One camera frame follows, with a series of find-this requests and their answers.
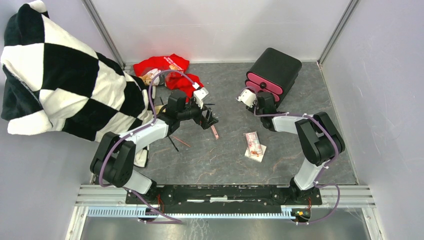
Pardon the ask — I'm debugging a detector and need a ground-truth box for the black thin brush stick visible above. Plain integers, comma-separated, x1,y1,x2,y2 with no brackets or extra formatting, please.
167,136,179,152

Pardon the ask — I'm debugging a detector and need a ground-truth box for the pink makeup package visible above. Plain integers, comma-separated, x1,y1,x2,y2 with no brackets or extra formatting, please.
243,131,263,155

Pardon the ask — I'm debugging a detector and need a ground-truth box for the small plush doll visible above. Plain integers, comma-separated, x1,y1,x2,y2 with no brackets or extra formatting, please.
139,68,166,86

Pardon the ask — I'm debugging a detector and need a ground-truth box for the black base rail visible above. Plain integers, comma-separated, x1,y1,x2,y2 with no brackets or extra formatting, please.
143,184,323,215

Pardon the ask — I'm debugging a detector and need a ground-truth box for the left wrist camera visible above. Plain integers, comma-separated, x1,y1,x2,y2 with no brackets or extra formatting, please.
192,82,209,110

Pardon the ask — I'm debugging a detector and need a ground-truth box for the rose pencil near mirror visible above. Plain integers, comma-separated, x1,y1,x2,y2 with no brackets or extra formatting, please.
172,136,191,148

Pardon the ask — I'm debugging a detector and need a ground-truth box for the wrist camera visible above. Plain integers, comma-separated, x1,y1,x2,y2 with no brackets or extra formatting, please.
192,82,209,110
236,88,257,107

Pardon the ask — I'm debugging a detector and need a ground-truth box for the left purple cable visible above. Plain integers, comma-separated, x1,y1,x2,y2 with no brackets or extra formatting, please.
98,69,201,225

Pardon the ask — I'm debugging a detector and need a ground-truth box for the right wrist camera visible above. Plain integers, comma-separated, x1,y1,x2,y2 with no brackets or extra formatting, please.
236,88,257,107

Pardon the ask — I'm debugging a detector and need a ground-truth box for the black white checkered blanket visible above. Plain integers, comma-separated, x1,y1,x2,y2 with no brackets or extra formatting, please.
0,0,157,169

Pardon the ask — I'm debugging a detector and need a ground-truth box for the red cloth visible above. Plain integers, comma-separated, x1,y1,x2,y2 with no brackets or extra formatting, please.
133,54,204,98

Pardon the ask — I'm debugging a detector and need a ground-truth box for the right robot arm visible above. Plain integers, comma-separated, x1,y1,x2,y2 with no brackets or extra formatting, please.
236,88,346,204

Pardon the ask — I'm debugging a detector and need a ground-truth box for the black pink drawer organizer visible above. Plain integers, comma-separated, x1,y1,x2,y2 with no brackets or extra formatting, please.
245,47,302,107

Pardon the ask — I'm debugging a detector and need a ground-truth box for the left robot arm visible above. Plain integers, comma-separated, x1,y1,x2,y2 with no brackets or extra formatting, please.
90,87,218,204

